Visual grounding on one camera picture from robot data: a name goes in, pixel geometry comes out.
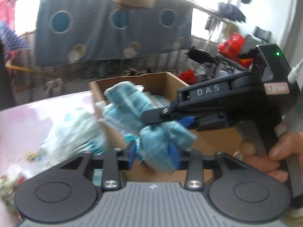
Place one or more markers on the red plastic bag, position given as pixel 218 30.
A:
pixel 188 77

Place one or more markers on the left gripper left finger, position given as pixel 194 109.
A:
pixel 113 162

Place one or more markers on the white plastic diaper pack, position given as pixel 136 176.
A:
pixel 79 131

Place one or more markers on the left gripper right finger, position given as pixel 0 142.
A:
pixel 191 161

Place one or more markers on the right hand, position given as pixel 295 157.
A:
pixel 289 143

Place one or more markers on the cardboard box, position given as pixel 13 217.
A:
pixel 120 103

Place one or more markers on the blue hanging blanket with circles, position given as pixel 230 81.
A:
pixel 70 31

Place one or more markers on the pair of white shoes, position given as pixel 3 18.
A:
pixel 54 87

